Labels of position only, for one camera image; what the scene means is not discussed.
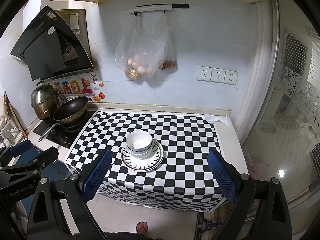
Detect middle wall socket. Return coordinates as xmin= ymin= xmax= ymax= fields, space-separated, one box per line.
xmin=210 ymin=68 xmax=226 ymax=83

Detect wall socket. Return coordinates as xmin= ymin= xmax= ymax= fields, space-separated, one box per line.
xmin=195 ymin=66 xmax=212 ymax=82
xmin=210 ymin=68 xmax=226 ymax=83
xmin=224 ymin=70 xmax=238 ymax=85

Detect plastic bag with eggs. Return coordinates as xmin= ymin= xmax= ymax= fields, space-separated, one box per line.
xmin=115 ymin=14 xmax=170 ymax=79

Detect right wall socket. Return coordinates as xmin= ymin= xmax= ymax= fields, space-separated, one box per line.
xmin=224 ymin=70 xmax=238 ymax=85

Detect left wall socket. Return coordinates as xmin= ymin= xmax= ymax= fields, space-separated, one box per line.
xmin=195 ymin=66 xmax=212 ymax=82

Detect black white checkered mat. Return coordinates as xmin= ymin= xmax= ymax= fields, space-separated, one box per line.
xmin=65 ymin=110 xmax=225 ymax=212

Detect colourful wall sticker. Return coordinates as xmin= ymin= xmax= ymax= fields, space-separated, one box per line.
xmin=46 ymin=72 xmax=106 ymax=102

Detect white cloth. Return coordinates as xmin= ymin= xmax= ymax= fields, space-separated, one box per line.
xmin=204 ymin=114 xmax=231 ymax=127

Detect white wall hook rail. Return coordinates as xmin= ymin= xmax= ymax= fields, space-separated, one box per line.
xmin=124 ymin=3 xmax=189 ymax=15

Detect white bowl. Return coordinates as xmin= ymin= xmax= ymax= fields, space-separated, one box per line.
xmin=126 ymin=130 xmax=152 ymax=159

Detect plastic bag red contents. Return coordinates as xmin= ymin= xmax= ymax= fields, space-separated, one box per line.
xmin=155 ymin=12 xmax=177 ymax=70

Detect blue leaf pattern plate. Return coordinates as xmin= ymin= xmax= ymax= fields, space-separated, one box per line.
xmin=121 ymin=139 xmax=164 ymax=172

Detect black range hood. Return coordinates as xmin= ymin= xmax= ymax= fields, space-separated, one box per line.
xmin=10 ymin=6 xmax=94 ymax=80

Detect steel steamer pot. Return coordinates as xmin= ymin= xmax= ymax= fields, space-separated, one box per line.
xmin=30 ymin=81 xmax=60 ymax=120

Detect right foot in sandal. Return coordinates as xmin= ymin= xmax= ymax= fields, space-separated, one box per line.
xmin=136 ymin=222 xmax=148 ymax=236

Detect black frying pan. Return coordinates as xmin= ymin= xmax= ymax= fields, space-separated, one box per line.
xmin=38 ymin=96 xmax=88 ymax=142

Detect glass sliding door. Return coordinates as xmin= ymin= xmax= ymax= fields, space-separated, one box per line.
xmin=242 ymin=0 xmax=319 ymax=200

